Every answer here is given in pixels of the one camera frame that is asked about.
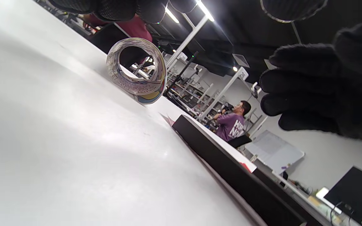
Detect person's right hand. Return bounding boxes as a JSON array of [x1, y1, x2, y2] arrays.
[[259, 24, 362, 148]]

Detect person's left hand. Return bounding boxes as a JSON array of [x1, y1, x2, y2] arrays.
[[48, 0, 328, 24]]

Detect narrow white poster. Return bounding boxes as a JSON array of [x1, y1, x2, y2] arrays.
[[106, 37, 168, 105]]

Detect white paper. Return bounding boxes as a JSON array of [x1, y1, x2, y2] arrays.
[[160, 112, 269, 226]]

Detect dark wooden paperweight bar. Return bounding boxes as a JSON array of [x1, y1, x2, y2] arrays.
[[172, 114, 307, 226]]

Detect ceiling light strip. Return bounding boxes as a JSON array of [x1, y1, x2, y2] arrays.
[[196, 0, 216, 23], [164, 6, 180, 24]]

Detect white board panel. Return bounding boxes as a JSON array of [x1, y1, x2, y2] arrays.
[[244, 129, 305, 175]]

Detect black monitor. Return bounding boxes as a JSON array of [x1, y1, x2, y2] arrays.
[[323, 166, 362, 224]]

